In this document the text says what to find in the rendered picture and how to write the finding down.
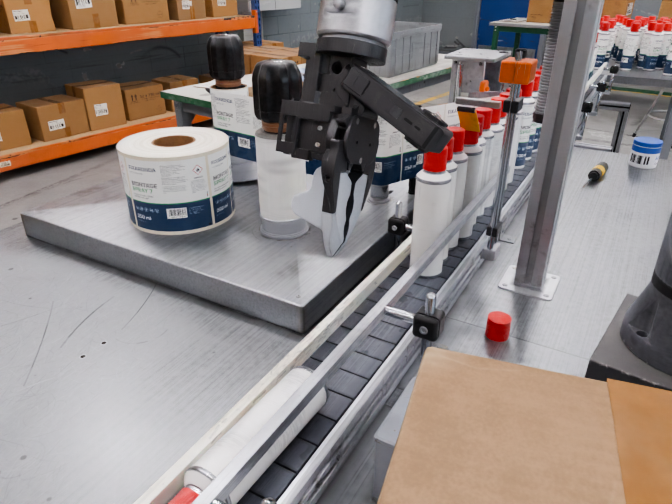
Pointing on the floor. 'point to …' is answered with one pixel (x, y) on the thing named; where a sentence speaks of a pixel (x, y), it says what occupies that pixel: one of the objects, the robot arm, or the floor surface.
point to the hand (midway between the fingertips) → (339, 245)
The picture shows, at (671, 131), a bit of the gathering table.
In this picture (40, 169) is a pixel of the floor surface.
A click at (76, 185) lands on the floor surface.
